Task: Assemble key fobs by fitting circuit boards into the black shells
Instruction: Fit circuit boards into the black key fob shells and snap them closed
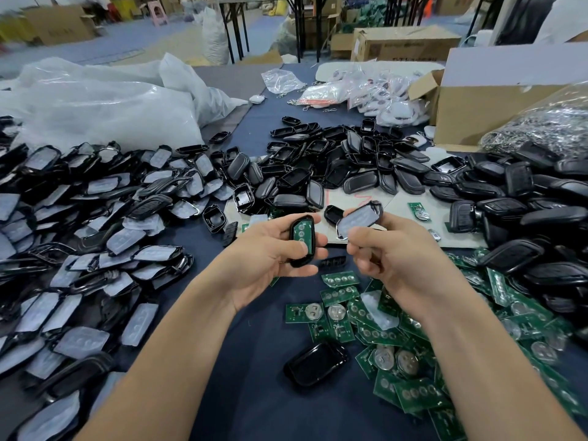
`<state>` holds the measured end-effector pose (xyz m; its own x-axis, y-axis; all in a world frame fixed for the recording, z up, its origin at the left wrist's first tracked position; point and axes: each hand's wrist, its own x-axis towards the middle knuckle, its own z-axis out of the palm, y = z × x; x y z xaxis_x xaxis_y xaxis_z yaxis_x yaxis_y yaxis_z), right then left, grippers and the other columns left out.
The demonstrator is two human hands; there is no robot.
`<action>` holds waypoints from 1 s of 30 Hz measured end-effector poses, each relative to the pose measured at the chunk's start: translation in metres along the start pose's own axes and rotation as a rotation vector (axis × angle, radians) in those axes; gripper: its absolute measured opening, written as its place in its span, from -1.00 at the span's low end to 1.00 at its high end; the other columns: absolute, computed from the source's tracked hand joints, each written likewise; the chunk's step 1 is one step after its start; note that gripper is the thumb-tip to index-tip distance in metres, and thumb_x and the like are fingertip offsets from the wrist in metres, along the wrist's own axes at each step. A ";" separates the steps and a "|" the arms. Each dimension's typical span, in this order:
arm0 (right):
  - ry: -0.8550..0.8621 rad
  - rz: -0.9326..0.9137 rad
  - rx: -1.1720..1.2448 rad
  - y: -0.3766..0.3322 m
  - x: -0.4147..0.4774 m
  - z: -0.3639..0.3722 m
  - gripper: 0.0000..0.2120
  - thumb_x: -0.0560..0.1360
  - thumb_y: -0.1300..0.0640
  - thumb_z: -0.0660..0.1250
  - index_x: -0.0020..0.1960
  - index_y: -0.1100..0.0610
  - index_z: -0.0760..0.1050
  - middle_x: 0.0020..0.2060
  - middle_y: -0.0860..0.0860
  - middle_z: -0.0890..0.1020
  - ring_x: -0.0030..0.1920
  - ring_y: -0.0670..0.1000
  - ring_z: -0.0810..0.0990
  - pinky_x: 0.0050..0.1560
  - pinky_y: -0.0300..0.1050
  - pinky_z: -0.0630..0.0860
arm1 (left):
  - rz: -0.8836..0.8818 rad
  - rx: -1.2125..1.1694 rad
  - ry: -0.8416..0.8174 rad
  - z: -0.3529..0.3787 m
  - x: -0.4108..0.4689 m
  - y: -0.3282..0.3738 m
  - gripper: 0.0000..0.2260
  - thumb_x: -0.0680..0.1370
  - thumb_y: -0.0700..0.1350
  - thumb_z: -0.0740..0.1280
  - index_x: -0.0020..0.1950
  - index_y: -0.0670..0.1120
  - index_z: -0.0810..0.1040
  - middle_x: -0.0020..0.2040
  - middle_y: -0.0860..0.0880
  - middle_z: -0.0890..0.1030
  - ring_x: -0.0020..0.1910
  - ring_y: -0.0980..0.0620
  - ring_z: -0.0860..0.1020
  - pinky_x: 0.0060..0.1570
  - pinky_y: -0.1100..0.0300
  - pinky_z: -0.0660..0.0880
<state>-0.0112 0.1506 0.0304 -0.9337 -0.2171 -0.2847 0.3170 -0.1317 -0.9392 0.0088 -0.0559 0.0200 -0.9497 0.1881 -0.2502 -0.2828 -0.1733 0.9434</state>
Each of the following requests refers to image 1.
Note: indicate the film-covered black shell cover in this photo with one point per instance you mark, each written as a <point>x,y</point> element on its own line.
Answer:
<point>358,220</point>

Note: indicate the person's left hand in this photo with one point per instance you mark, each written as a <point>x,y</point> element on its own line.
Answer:
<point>262,266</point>

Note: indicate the pile of black shell halves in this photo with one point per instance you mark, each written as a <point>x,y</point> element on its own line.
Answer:
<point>345,160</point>

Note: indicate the small crumpled clear plastic bag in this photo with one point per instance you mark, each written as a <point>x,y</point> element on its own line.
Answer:
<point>283,81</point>

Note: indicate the person's right forearm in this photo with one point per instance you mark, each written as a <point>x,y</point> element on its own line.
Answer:
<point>510,376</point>

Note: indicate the small glossy black shell cover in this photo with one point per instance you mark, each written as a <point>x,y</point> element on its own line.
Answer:
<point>333,216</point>

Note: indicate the person's right hand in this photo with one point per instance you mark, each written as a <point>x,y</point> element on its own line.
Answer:
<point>413,266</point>

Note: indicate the person's left forearm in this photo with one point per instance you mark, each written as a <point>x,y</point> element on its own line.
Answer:
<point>165,372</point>

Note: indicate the clear bag with red label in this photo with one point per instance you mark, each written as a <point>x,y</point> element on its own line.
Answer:
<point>321,93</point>

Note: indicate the small white object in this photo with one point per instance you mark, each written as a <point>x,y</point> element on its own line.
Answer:
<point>257,99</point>

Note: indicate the pink plastic stool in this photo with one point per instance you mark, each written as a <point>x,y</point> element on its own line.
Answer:
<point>157,13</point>

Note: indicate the small green circuit board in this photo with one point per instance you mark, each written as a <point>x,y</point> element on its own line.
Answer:
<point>304,239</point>

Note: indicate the pile of shells with pads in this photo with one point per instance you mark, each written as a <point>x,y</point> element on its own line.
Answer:
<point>87,239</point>

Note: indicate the clear bag of metal parts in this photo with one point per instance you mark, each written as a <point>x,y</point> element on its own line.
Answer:
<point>551,128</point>

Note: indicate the heap of clear parts bags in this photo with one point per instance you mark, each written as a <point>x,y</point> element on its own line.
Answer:
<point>390,98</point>

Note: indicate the lone glossy black shell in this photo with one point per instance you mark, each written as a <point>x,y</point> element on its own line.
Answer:
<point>315,364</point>

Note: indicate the large white plastic bag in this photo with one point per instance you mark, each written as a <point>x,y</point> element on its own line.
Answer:
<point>101,103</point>

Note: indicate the pile of assembled black fobs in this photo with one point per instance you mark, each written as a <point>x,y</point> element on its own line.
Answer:
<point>542,220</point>

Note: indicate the clear plastic film piece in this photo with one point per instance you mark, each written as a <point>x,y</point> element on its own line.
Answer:
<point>378,310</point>

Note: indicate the black metal table frame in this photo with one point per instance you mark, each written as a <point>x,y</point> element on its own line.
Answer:
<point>237,27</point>

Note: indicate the large open cardboard box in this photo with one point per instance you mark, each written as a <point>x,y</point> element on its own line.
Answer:
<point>496,113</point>

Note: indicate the brown cardboard box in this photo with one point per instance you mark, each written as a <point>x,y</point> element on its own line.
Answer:
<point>404,43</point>

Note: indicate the tan cardboard box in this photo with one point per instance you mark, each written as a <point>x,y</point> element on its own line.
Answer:
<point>60,24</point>

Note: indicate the black rubber button pad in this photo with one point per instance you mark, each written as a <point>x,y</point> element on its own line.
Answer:
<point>333,262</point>

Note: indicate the white sack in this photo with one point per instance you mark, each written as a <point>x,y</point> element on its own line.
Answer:
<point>213,36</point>

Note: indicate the pile of green circuit boards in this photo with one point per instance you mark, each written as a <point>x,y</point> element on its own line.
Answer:
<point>404,395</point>

